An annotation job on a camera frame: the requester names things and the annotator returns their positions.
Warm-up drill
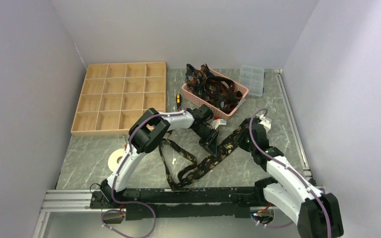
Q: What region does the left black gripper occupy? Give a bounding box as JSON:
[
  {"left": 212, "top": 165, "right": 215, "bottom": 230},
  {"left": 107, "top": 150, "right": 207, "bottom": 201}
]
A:
[{"left": 192, "top": 124, "right": 219, "bottom": 158}]

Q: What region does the black gold patterned tie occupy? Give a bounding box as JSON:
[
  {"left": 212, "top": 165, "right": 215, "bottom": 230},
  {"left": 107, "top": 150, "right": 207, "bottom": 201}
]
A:
[{"left": 158, "top": 124, "right": 249, "bottom": 189}]

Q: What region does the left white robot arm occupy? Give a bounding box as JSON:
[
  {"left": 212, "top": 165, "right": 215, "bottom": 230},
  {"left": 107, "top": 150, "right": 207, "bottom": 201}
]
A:
[{"left": 100, "top": 105, "right": 219, "bottom": 208}]

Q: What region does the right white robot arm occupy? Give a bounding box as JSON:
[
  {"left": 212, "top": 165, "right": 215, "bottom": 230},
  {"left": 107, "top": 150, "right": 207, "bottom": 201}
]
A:
[{"left": 240, "top": 118, "right": 344, "bottom": 238}]

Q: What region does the pile of patterned ties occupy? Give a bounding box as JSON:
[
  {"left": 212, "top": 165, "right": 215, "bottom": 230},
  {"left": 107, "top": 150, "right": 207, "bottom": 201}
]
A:
[{"left": 185, "top": 63, "right": 243, "bottom": 114}]

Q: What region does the white tape roll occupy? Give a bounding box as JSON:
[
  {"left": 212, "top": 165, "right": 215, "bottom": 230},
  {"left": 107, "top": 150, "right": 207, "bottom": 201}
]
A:
[{"left": 108, "top": 148, "right": 125, "bottom": 172}]

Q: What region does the clear plastic organizer box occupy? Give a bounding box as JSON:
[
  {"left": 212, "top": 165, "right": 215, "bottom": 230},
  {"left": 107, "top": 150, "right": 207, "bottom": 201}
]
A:
[{"left": 239, "top": 65, "right": 265, "bottom": 97}]

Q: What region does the pink plastic basket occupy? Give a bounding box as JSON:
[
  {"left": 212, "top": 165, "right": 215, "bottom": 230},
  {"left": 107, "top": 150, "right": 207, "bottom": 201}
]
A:
[{"left": 182, "top": 69, "right": 249, "bottom": 120}]

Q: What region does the upper black yellow screwdriver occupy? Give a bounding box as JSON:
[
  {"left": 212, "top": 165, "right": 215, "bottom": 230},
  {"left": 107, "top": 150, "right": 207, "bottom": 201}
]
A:
[{"left": 176, "top": 94, "right": 182, "bottom": 110}]

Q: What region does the wooden compartment tray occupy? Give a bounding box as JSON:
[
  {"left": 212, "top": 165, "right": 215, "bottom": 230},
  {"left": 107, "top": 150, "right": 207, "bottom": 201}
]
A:
[{"left": 71, "top": 62, "right": 167, "bottom": 136}]

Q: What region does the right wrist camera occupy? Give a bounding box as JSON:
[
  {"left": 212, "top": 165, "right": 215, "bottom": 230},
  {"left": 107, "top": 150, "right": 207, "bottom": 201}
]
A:
[{"left": 259, "top": 116, "right": 271, "bottom": 132}]

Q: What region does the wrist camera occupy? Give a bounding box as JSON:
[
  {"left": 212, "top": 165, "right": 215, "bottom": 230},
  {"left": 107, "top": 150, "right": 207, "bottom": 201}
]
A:
[
  {"left": 211, "top": 116, "right": 227, "bottom": 129},
  {"left": 259, "top": 116, "right": 271, "bottom": 132}
]

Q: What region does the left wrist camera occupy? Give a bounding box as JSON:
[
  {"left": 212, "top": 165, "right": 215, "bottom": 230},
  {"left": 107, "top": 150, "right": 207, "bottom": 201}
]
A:
[{"left": 211, "top": 116, "right": 227, "bottom": 129}]

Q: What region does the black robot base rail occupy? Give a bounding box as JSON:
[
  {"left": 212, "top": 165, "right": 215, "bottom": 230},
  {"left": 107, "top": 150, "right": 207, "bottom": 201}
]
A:
[{"left": 90, "top": 186, "right": 274, "bottom": 221}]

